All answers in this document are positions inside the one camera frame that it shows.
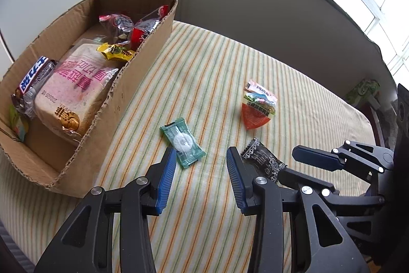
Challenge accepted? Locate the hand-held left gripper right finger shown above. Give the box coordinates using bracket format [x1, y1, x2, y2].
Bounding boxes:
[225, 147, 368, 273]

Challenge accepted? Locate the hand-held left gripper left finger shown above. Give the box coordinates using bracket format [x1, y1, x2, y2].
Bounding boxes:
[33, 147, 177, 273]

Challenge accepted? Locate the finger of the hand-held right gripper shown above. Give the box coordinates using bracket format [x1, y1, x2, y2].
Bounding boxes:
[292, 139, 395, 173]
[278, 168, 385, 206]

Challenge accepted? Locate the black candy packet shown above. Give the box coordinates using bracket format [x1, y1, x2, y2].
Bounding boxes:
[242, 138, 286, 184]

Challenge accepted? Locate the green mint candy packet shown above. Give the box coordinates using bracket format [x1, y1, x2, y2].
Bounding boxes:
[160, 117, 206, 169]

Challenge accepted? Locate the brown cardboard box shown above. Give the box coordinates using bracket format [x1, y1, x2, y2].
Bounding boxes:
[0, 0, 178, 198]

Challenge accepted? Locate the sliced bread packet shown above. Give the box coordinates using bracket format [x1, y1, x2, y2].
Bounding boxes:
[33, 43, 119, 146]

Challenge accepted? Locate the yellow snack packet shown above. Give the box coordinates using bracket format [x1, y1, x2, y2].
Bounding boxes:
[96, 42, 136, 62]

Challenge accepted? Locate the red clear snack packet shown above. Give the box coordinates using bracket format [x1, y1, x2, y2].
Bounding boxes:
[129, 5, 170, 51]
[98, 13, 135, 40]

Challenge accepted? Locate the small green snack packet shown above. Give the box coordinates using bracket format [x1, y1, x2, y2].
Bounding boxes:
[8, 105, 31, 142]

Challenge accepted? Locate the blue white snack bar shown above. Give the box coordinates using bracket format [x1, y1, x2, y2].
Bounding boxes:
[11, 56, 57, 118]

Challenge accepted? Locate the orange triangular jelly packet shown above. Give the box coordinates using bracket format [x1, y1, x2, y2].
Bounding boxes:
[241, 79, 278, 129]

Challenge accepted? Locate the green printed bag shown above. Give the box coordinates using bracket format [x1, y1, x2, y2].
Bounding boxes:
[345, 78, 381, 107]

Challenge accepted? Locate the striped tablecloth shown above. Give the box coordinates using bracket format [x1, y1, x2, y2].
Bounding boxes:
[0, 20, 384, 273]

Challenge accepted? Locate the grey window sill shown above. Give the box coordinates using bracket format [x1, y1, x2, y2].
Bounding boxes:
[185, 0, 400, 75]

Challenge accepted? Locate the window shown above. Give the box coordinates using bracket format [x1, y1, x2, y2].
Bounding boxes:
[329, 0, 409, 75]

